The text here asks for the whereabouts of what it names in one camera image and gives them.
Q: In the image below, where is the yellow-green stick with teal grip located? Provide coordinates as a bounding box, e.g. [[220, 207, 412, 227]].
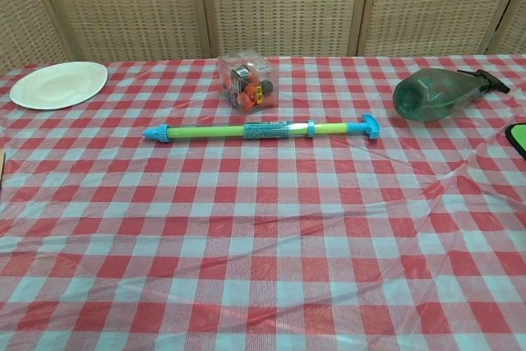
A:
[[168, 113, 380, 141]]

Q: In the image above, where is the clear plastic box with toys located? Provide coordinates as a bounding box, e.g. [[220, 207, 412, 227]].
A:
[[217, 53, 277, 114]]

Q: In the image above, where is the red white checkered tablecloth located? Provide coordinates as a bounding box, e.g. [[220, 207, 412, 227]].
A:
[[0, 53, 526, 351]]

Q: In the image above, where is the woven bamboo folding screen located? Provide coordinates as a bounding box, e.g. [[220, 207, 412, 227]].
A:
[[0, 0, 526, 76]]

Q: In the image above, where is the green spray bottle black trigger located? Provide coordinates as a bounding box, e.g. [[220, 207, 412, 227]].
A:
[[393, 67, 511, 124]]

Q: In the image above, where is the white paper plate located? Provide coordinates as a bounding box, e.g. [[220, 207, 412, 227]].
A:
[[9, 61, 108, 111]]

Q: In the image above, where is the green microfiber cloth black trim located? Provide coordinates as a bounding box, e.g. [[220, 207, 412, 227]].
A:
[[508, 122, 526, 159]]

